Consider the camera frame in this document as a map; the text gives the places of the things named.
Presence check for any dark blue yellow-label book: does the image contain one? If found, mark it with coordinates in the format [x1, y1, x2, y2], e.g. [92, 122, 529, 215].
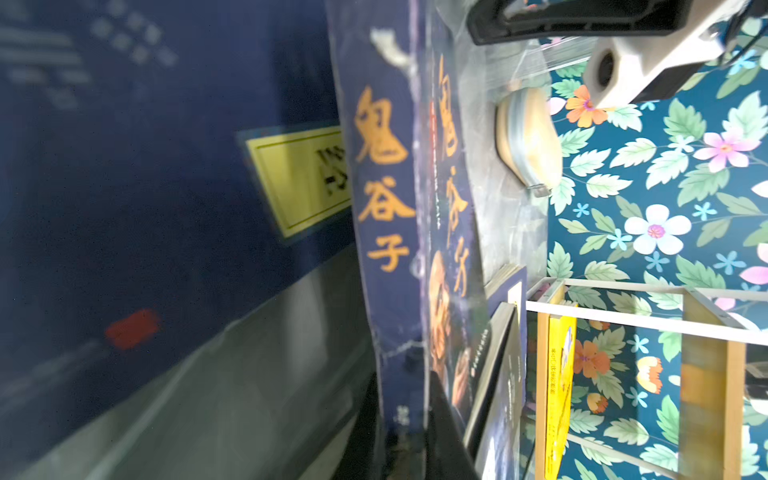
[485, 264, 527, 316]

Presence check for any black wolf cover book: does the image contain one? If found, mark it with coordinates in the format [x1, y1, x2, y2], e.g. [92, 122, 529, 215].
[464, 302, 525, 479]

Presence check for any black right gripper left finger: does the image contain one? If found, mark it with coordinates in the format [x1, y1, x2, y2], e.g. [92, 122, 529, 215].
[344, 374, 384, 479]

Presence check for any yellow book in shelf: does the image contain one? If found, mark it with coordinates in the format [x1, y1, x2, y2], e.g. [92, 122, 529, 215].
[543, 316, 577, 479]

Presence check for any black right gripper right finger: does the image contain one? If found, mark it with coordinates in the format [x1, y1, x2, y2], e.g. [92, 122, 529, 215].
[425, 386, 478, 480]

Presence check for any purple old man book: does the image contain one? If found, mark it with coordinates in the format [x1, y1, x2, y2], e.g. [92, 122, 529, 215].
[325, 0, 490, 433]

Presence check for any navy book small label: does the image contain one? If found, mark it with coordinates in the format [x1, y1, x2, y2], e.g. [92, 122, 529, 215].
[1, 1, 352, 442]

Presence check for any wooden white-frame bookshelf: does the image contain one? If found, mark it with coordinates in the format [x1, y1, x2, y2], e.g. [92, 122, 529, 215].
[528, 279, 767, 479]

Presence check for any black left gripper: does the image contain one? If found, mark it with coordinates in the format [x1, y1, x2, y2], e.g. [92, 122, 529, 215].
[466, 0, 692, 45]

